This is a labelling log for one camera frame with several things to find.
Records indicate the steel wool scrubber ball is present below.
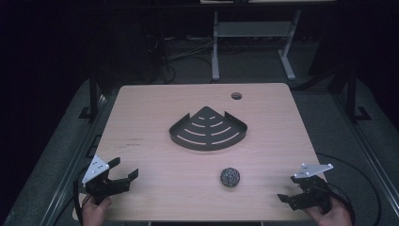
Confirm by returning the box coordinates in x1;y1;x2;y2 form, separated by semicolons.
219;167;241;188

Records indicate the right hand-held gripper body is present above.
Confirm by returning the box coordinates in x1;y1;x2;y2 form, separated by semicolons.
287;162;334;215

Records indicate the person's left hand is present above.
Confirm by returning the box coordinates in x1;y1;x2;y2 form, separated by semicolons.
80;196;113;226

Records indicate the black metal corner shelf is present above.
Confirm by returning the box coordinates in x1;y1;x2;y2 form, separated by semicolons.
168;105;248;152

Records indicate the grey metal desk stand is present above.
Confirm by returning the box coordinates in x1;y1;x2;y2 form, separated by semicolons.
211;9;302;82

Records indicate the black frame post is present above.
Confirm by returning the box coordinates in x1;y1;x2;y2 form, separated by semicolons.
343;67;373;123
78;70;106;121

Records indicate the bundle of floor cables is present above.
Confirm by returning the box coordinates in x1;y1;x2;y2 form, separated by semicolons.
144;32;217;85

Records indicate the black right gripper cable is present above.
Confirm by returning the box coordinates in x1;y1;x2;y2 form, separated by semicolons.
314;152;383;226

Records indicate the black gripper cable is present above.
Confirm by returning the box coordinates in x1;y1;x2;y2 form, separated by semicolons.
72;169;92;226
314;152;383;226

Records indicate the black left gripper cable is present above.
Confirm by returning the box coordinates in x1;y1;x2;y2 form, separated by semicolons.
72;169;92;226

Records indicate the person's right hand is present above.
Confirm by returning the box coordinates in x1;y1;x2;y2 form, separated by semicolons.
303;197;354;226

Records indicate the aluminium frame rail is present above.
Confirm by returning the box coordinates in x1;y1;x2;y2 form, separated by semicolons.
39;93;109;226
332;92;399;218

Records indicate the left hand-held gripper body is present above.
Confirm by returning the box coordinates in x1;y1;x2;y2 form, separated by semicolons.
81;153;131;205

